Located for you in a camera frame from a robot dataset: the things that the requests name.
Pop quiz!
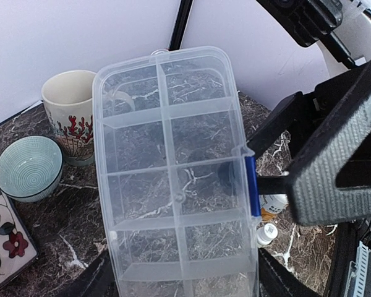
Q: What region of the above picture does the right black frame post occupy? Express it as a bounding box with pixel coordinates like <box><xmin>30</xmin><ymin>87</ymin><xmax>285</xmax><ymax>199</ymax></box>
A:
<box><xmin>168</xmin><ymin>0</ymin><xmax>193</xmax><ymax>51</ymax></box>

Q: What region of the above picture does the cream mug with coral pattern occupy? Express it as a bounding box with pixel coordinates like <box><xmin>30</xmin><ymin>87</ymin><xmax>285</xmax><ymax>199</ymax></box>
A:
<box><xmin>41</xmin><ymin>70</ymin><xmax>96</xmax><ymax>166</ymax></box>

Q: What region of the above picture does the large orange label pill bottle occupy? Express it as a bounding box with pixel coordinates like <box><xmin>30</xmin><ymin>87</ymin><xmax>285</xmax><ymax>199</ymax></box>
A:
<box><xmin>259</xmin><ymin>194</ymin><xmax>288</xmax><ymax>222</ymax></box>

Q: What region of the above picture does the blue box latch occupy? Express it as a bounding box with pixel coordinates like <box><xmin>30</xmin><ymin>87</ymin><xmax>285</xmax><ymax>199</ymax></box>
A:
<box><xmin>245</xmin><ymin>157</ymin><xmax>261</xmax><ymax>217</ymax></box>

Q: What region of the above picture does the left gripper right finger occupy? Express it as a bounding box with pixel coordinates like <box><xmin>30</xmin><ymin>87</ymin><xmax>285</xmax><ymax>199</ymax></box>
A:
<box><xmin>258</xmin><ymin>248</ymin><xmax>320</xmax><ymax>297</ymax></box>

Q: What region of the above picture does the square floral ceramic plate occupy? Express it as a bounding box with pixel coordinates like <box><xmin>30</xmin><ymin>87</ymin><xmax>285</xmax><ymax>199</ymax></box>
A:
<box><xmin>0</xmin><ymin>190</ymin><xmax>38</xmax><ymax>282</ymax></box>

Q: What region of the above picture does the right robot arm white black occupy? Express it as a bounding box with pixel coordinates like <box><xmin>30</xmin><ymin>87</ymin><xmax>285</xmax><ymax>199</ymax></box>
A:
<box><xmin>248</xmin><ymin>1</ymin><xmax>371</xmax><ymax>226</ymax></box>

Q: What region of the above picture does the clear plastic pill organizer box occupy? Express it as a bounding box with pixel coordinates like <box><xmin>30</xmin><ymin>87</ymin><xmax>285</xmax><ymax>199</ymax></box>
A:
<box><xmin>92</xmin><ymin>46</ymin><xmax>260</xmax><ymax>296</ymax></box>

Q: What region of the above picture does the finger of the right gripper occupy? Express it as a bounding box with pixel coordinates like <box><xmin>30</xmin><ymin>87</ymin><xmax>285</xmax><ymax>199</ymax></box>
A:
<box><xmin>258</xmin><ymin>61</ymin><xmax>371</xmax><ymax>226</ymax></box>
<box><xmin>247</xmin><ymin>92</ymin><xmax>320</xmax><ymax>155</ymax></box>

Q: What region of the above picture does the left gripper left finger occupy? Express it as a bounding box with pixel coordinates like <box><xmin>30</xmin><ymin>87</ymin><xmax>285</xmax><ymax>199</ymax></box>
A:
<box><xmin>60</xmin><ymin>256</ymin><xmax>114</xmax><ymax>296</ymax></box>

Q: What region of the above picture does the right teal ceramic bowl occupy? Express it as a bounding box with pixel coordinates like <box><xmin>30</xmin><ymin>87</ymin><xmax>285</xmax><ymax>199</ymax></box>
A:
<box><xmin>0</xmin><ymin>136</ymin><xmax>63</xmax><ymax>202</ymax></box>

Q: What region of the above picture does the white slotted cable duct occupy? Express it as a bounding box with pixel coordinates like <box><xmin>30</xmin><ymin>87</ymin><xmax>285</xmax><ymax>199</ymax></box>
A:
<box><xmin>344</xmin><ymin>241</ymin><xmax>370</xmax><ymax>297</ymax></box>

